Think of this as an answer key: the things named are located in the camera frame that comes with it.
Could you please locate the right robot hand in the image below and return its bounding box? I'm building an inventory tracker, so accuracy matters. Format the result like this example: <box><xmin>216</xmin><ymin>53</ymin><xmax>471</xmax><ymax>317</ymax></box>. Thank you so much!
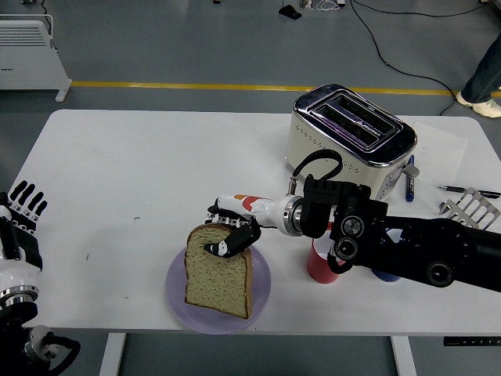
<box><xmin>203</xmin><ymin>193</ymin><xmax>289</xmax><ymax>259</ymax></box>

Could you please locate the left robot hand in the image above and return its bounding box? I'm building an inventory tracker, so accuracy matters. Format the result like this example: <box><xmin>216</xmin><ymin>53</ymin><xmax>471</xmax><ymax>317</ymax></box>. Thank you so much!
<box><xmin>0</xmin><ymin>179</ymin><xmax>49</xmax><ymax>293</ymax></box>

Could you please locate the purple plate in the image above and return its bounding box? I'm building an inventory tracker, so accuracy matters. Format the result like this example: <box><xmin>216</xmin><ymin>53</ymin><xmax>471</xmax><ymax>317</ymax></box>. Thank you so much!
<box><xmin>165</xmin><ymin>244</ymin><xmax>272</xmax><ymax>334</ymax></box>

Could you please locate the bread slice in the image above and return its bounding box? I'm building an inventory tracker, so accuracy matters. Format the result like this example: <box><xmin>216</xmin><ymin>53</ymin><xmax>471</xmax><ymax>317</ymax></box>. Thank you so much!
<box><xmin>183</xmin><ymin>223</ymin><xmax>254</xmax><ymax>320</ymax></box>

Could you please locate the red mug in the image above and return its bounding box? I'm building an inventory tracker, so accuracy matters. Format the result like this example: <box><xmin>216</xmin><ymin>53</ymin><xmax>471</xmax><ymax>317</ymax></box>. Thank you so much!
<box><xmin>306</xmin><ymin>237</ymin><xmax>341</xmax><ymax>284</ymax></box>

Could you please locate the cream and chrome toaster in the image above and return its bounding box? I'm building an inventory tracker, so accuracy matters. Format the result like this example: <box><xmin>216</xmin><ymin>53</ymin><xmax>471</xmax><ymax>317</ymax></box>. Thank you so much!
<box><xmin>284</xmin><ymin>83</ymin><xmax>420</xmax><ymax>203</ymax></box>

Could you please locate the white table leg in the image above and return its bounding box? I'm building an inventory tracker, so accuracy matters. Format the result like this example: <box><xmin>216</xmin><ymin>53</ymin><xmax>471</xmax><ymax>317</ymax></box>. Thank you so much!
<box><xmin>97</xmin><ymin>332</ymin><xmax>127</xmax><ymax>376</ymax></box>
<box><xmin>390</xmin><ymin>335</ymin><xmax>418</xmax><ymax>376</ymax></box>

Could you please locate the blue mug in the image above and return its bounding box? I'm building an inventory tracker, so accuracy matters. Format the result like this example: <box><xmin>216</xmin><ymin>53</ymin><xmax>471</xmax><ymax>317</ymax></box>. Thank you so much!
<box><xmin>371</xmin><ymin>268</ymin><xmax>402</xmax><ymax>283</ymax></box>

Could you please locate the blue marker pen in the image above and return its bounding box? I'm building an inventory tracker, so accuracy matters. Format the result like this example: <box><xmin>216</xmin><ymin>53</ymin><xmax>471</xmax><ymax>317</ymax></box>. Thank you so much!
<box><xmin>404</xmin><ymin>154</ymin><xmax>416</xmax><ymax>203</ymax></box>

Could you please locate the white paper sheet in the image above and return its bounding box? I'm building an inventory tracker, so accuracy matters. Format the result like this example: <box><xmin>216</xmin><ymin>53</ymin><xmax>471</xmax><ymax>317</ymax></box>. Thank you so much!
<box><xmin>410</xmin><ymin>120</ymin><xmax>470</xmax><ymax>185</ymax></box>

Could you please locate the black pen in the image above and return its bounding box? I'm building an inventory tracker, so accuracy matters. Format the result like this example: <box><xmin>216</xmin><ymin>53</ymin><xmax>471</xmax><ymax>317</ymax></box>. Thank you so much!
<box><xmin>437</xmin><ymin>184</ymin><xmax>501</xmax><ymax>197</ymax></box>

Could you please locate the black floor device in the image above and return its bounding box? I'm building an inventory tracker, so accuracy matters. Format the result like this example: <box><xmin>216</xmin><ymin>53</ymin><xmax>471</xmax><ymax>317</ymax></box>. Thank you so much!
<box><xmin>278</xmin><ymin>0</ymin><xmax>302</xmax><ymax>20</ymax></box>

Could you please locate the white panel heater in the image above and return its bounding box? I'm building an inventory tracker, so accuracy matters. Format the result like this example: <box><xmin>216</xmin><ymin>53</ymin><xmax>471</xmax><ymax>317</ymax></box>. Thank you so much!
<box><xmin>0</xmin><ymin>14</ymin><xmax>74</xmax><ymax>103</ymax></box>

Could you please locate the metal toast rack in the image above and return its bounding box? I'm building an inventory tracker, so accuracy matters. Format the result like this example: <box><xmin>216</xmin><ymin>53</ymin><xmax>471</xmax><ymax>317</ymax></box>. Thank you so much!
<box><xmin>438</xmin><ymin>186</ymin><xmax>501</xmax><ymax>230</ymax></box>

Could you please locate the black table control panel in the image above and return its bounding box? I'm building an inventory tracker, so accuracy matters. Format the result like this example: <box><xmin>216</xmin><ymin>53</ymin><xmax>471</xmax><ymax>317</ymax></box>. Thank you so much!
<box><xmin>443</xmin><ymin>335</ymin><xmax>501</xmax><ymax>347</ymax></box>

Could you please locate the person in jeans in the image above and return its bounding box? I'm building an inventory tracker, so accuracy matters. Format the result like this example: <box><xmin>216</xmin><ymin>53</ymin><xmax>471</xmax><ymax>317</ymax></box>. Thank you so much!
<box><xmin>456</xmin><ymin>33</ymin><xmax>501</xmax><ymax>118</ymax></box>

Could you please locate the long black floor cable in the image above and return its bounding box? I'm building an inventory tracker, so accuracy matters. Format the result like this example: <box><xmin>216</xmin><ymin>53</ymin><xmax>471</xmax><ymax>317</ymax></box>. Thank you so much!
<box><xmin>349</xmin><ymin>0</ymin><xmax>458</xmax><ymax>117</ymax></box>

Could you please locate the black heater cord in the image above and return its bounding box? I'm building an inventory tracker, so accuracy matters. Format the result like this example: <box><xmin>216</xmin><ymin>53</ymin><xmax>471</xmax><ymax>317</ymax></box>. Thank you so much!
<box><xmin>38</xmin><ymin>13</ymin><xmax>59</xmax><ymax>55</ymax></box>

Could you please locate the thin black floor cable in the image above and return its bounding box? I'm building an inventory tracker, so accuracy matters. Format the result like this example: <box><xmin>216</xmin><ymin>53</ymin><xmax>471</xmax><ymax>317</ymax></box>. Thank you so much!
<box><xmin>351</xmin><ymin>0</ymin><xmax>494</xmax><ymax>19</ymax></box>

